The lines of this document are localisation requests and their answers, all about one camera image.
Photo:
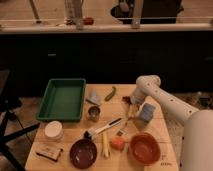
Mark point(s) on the metal fork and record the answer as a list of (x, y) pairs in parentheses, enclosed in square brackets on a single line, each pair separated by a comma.
[(122, 129)]

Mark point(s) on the green chili pepper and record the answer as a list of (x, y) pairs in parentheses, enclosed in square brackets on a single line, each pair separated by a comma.
[(111, 94)]

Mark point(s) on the purple bowl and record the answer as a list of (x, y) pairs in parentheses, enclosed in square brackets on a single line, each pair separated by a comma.
[(83, 153)]

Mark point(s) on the grey triangular wedge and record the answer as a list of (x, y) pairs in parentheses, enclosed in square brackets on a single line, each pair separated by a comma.
[(93, 98)]

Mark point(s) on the black white brush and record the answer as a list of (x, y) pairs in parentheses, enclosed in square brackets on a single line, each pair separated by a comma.
[(89, 134)]

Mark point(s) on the white round container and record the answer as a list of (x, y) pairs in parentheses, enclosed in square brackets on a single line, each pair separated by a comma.
[(53, 130)]

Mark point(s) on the wooden block eraser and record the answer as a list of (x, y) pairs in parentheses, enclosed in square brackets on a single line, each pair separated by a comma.
[(50, 152)]

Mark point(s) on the dark red grape bunch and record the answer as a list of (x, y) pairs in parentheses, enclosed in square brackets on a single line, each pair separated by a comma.
[(126, 99)]

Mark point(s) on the orange bowl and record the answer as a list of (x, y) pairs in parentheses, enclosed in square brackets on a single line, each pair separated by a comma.
[(144, 149)]

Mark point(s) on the small metal cup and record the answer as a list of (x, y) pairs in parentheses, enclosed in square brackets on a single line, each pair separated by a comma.
[(94, 113)]

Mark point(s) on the green plastic tray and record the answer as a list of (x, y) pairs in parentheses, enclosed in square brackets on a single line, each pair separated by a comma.
[(63, 100)]

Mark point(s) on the red object on counter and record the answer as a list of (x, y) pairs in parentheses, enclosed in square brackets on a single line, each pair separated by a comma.
[(88, 21)]

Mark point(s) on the black chair frame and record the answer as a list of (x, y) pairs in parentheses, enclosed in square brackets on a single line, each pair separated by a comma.
[(6, 107)]

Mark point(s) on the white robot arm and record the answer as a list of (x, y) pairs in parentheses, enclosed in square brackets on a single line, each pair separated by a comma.
[(197, 144)]

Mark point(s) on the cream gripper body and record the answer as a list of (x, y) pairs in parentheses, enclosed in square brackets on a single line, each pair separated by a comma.
[(133, 109)]

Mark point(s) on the blue sponge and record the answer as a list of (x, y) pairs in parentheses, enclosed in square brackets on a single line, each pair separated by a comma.
[(146, 113)]

